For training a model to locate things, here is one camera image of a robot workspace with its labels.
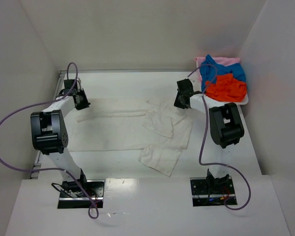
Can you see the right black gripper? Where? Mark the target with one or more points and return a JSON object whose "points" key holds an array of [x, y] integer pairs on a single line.
{"points": [[179, 101]]}

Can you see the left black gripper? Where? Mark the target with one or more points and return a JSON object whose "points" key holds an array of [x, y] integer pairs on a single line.
{"points": [[82, 102]]}

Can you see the white t shirt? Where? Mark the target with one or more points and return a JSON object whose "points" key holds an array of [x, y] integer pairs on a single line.
{"points": [[153, 126]]}

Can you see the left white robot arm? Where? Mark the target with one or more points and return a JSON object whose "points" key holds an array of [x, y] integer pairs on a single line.
{"points": [[50, 136]]}

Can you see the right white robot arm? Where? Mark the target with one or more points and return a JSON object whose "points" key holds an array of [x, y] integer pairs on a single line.
{"points": [[223, 124]]}

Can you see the blue t shirt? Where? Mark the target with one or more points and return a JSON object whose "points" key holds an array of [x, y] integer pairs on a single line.
{"points": [[209, 67]]}

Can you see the orange t shirt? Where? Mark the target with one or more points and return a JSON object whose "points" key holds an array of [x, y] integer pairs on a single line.
{"points": [[226, 88]]}

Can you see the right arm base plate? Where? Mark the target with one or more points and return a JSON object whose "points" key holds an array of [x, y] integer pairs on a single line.
{"points": [[204, 196]]}

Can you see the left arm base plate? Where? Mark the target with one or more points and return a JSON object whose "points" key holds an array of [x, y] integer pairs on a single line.
{"points": [[72, 199]]}

